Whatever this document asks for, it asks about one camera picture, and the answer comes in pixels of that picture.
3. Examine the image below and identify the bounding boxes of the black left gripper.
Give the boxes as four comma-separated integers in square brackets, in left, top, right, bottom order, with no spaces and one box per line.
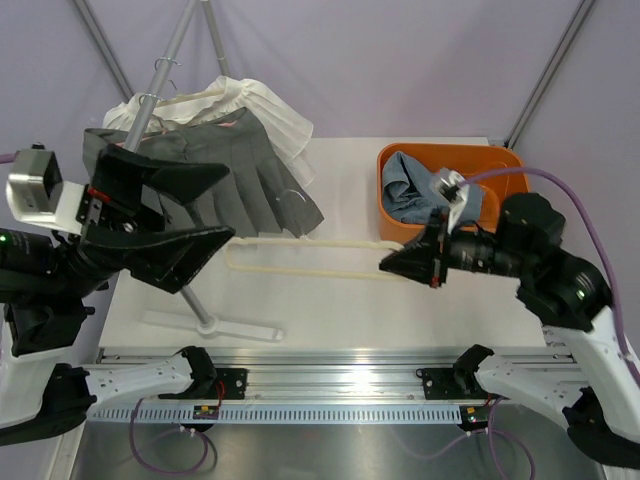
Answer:
[47,144,236,300]

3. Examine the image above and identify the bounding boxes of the pink hanger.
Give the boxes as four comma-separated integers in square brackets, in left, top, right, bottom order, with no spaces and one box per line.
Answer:
[144,120,237,138]

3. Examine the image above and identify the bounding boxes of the orange plastic basket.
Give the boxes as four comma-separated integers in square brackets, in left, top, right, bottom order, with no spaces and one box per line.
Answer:
[376,142,529,243]

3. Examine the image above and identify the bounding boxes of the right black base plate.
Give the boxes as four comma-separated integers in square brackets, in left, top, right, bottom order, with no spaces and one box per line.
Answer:
[415,367,501,401]

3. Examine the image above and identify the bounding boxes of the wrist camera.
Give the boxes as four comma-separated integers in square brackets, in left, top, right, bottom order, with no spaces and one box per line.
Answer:
[5,145,84,235]
[431,168,469,233]

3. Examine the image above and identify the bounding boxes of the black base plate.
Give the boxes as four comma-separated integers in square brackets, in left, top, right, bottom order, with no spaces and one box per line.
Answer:
[415,367,501,401]
[158,367,248,401]

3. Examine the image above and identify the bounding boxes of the white slotted cable duct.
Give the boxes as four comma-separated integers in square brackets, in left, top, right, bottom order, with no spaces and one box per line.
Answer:
[91,402,462,425]

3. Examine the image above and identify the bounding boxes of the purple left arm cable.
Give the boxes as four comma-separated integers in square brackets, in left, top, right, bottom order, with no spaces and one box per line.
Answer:
[0,152,219,474]

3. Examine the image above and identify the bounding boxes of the white pleated skirt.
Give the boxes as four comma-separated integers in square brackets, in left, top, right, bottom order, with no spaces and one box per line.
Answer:
[103,74,317,189]

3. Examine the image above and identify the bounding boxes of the frame post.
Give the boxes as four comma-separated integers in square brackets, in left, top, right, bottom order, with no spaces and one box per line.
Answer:
[503,0,598,150]
[70,0,134,101]

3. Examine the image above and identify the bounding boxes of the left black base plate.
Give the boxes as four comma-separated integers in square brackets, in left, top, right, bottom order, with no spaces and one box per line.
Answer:
[158,367,248,401]

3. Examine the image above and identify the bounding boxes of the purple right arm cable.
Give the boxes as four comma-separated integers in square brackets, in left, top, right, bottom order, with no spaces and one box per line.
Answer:
[399,168,640,474]

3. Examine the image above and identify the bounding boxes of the grey pleated skirt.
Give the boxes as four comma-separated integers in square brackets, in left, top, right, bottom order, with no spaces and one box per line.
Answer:
[82,105,327,239]

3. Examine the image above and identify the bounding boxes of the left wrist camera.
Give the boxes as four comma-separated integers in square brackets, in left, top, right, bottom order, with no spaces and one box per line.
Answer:
[5,145,84,235]

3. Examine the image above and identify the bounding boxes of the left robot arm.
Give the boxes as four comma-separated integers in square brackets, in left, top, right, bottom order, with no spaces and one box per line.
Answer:
[1,144,234,445]

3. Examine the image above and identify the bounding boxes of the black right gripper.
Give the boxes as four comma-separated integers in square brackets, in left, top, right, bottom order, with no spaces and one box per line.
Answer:
[380,204,530,286]

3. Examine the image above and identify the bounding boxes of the cream hanger of white skirt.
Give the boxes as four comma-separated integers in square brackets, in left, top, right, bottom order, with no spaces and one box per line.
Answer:
[158,88,224,106]

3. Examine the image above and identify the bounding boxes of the cream plastic hanger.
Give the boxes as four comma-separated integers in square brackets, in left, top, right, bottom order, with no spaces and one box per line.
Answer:
[224,188,416,282]

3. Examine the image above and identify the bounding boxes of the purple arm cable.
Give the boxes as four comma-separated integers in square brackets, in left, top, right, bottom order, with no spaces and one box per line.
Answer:
[399,168,640,474]
[0,152,219,474]

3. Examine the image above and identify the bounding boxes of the right frame post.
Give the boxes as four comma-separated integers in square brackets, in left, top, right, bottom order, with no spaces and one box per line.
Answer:
[503,0,598,150]

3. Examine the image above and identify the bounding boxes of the aluminium mounting rail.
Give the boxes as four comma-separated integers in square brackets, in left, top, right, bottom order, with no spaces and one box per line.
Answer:
[97,345,586,404]

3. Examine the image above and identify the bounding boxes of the silver clothes rack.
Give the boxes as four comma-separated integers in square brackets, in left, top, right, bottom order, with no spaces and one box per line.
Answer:
[124,0,284,342]

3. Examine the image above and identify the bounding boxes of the blue denim skirt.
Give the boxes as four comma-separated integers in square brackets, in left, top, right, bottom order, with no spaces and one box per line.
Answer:
[381,151,463,225]

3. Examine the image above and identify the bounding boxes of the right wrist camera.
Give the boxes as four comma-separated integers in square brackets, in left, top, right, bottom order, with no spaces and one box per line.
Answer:
[431,168,469,233]

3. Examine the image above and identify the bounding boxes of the left frame post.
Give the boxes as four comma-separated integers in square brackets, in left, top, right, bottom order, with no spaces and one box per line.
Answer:
[70,0,134,101]

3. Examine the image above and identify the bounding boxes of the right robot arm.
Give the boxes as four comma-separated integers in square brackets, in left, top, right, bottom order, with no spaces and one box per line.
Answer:
[379,193,639,469]

